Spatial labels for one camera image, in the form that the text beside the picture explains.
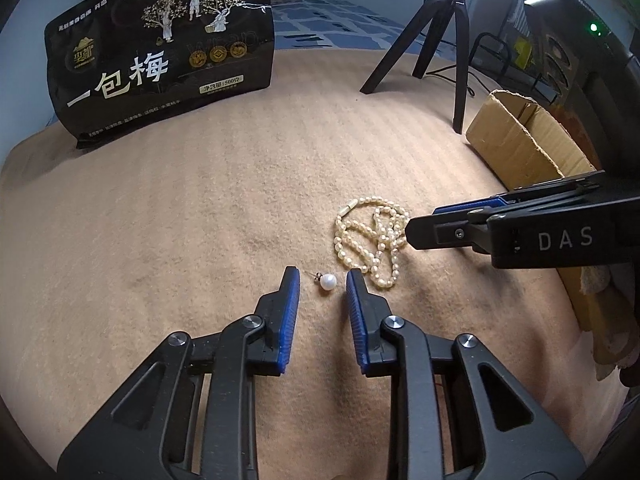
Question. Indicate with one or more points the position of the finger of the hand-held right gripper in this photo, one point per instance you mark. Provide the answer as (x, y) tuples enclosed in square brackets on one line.
[(470, 206), (425, 232)]

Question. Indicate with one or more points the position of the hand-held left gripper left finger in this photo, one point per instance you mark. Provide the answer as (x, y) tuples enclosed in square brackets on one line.
[(290, 310)]

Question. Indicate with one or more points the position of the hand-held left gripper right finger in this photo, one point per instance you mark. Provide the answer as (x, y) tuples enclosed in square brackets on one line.
[(356, 320)]

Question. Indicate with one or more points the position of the white pearl earring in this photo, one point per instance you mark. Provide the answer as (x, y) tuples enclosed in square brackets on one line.
[(327, 280)]

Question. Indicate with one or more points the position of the cardboard box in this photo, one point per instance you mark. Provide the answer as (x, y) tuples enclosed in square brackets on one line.
[(515, 145)]

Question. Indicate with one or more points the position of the yellow box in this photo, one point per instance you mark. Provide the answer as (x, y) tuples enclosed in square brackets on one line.
[(522, 52)]

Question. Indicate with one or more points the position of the tan blanket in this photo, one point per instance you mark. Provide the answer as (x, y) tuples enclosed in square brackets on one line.
[(175, 210)]

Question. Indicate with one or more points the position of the black tripod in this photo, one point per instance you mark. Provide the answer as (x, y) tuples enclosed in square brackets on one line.
[(440, 5)]

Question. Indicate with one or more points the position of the blue patterned sheet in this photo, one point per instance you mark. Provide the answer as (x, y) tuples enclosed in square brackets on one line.
[(325, 25)]

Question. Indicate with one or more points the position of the black printed snack bag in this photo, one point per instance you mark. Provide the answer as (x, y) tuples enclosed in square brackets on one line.
[(150, 35)]

